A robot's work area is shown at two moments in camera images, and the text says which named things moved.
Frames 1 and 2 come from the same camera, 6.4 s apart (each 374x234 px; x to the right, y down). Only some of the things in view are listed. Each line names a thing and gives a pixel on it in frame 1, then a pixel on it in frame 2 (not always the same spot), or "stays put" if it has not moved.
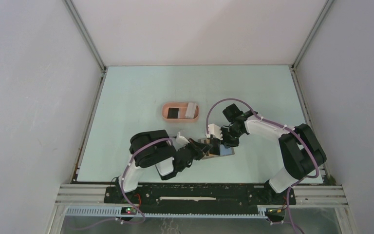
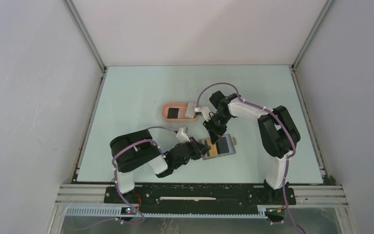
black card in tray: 173,113 stays put
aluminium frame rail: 84,195 stays put
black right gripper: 226,142 → 215,133
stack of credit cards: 190,110 stays put
